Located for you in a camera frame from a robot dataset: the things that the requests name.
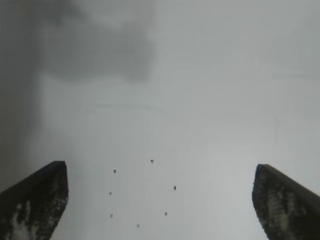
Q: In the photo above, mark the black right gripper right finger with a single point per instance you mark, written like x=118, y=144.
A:
x=285, y=202

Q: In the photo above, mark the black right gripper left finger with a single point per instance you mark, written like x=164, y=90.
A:
x=32, y=202

